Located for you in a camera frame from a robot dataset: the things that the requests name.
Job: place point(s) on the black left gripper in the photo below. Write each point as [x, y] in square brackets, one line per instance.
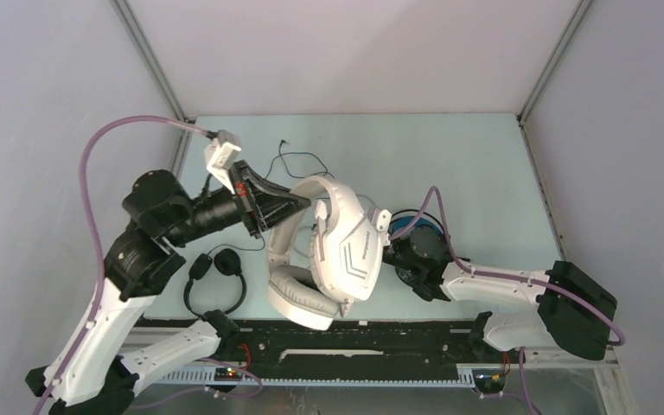
[269, 207]

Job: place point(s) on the small black on-ear headphones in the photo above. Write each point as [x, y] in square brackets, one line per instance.
[216, 280]

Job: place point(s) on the white grey gaming headset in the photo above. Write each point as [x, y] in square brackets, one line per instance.
[345, 255]

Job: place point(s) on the black blue gaming headset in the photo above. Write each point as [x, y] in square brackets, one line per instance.
[417, 252]

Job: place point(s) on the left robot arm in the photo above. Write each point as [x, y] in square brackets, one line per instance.
[92, 375]

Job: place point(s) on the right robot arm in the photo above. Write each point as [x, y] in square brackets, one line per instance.
[561, 307]

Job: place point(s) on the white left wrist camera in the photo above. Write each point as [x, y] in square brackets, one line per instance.
[220, 155]

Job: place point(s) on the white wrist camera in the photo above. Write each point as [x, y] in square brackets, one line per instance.
[380, 218]
[220, 155]

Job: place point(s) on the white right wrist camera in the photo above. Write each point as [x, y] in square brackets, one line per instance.
[380, 218]

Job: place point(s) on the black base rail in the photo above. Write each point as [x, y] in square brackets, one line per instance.
[352, 350]

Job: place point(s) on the aluminium corner frame post left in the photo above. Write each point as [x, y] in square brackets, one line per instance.
[135, 32]

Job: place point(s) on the aluminium corner frame post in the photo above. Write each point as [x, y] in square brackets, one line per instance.
[135, 32]
[558, 53]

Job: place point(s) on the white slotted cable duct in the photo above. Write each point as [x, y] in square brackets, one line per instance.
[222, 376]

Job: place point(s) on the aluminium corner frame post right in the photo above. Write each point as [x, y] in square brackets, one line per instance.
[558, 53]

